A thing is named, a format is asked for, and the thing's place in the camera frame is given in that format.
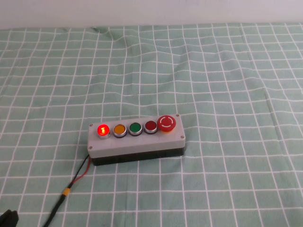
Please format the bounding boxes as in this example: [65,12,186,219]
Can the red indicator light button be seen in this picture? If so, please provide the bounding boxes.
[97,123,111,140]

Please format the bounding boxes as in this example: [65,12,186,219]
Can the flat red push button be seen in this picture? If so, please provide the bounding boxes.
[144,120,158,135]

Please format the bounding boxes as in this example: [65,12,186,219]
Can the grey black button switch box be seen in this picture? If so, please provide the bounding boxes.
[87,113,187,167]

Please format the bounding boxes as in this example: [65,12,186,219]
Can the red mushroom emergency stop button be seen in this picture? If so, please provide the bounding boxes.
[157,115,177,134]

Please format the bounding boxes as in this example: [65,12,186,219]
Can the green push button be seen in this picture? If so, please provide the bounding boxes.
[128,122,143,137]

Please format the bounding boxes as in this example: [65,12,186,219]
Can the yellow push button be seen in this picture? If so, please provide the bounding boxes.
[112,123,127,138]

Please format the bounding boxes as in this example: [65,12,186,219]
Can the black red power cable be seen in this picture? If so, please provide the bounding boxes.
[41,155,92,227]

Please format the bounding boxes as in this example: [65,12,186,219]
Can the green white checked tablecloth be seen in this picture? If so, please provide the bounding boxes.
[0,22,303,227]

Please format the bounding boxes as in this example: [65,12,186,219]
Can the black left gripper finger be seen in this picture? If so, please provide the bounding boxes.
[0,209,19,227]

